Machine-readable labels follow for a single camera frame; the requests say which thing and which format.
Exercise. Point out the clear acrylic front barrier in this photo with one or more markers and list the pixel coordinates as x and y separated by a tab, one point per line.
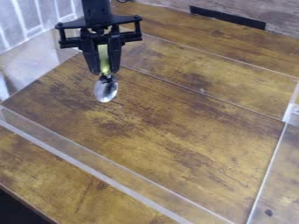
166	201

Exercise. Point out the clear acrylic triangular bracket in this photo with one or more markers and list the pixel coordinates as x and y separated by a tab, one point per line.
77	40

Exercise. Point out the green handled metal spoon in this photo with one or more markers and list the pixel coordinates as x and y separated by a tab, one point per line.
106	86

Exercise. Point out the clear acrylic right barrier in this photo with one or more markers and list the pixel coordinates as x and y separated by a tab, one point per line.
277	204

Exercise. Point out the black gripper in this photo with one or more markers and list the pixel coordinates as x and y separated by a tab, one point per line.
112	29

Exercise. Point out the black strip on back wall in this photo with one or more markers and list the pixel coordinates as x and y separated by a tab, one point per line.
229	17

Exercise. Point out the clear acrylic barrier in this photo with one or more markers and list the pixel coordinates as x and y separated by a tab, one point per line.
277	204
166	201

